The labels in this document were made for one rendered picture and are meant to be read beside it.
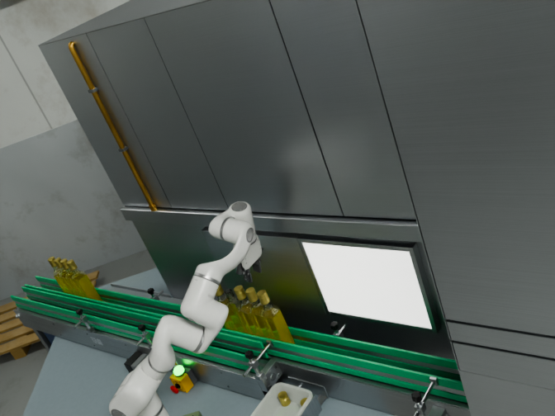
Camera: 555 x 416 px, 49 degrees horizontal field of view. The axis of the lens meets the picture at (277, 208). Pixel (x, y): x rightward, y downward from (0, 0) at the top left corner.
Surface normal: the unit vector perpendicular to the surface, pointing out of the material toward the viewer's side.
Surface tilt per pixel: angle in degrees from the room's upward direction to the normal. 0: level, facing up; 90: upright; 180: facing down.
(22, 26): 90
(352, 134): 90
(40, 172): 90
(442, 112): 90
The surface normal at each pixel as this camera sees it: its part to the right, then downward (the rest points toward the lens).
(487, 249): -0.54, 0.55
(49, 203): 0.07, 0.45
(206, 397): -0.33, -0.83
